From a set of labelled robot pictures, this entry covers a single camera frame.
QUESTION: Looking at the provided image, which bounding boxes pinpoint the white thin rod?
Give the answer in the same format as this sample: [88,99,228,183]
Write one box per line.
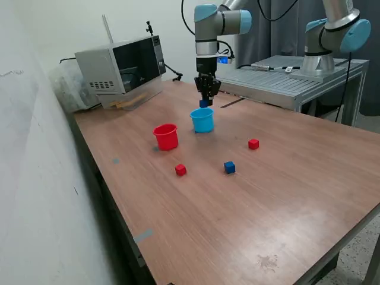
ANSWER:
[102,14,115,44]

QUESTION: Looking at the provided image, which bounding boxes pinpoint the blue plastic cup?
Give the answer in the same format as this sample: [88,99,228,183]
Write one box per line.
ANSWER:
[189,107,215,134]

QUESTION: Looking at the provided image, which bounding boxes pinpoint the long grey tape strip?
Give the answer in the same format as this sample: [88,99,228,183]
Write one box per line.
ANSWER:
[133,228,154,245]

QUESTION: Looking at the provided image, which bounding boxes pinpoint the clear plastic bag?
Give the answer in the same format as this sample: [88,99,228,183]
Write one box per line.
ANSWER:
[49,58,102,114]

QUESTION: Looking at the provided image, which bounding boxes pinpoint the black sagging overhead cable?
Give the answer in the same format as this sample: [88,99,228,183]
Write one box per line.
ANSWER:
[256,0,299,22]

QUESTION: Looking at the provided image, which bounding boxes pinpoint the aluminium robot mounting table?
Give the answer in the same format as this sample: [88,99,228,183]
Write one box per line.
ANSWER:
[214,55,371,127]

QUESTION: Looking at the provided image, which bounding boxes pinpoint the silver cable connector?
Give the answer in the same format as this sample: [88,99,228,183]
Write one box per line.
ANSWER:
[251,62,276,72]

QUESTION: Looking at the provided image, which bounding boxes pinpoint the clear plastic box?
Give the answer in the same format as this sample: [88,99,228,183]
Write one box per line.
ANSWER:
[96,75,164,111]

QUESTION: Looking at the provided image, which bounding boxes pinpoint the red plastic cup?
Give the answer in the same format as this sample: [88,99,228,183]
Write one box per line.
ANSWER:
[152,123,180,151]

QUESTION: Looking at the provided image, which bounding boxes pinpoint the wooden sticks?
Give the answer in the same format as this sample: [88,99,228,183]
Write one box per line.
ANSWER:
[109,92,148,109]

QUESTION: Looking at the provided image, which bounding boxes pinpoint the silver microwave oven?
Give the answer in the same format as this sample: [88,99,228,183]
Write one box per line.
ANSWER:
[74,34,167,96]

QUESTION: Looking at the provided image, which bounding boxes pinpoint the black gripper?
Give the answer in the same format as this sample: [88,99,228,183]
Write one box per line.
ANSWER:
[194,56,222,107]

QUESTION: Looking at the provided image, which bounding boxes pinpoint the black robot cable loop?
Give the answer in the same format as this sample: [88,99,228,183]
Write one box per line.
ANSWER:
[180,0,197,37]

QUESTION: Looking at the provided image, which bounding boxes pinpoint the black tape strip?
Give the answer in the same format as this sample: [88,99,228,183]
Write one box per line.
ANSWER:
[220,97,246,109]

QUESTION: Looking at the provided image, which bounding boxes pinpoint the black hanging power cable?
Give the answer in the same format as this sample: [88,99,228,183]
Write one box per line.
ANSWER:
[335,50,353,123]

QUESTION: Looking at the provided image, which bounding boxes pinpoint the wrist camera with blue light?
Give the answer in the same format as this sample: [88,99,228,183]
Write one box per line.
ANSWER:
[217,54,236,66]

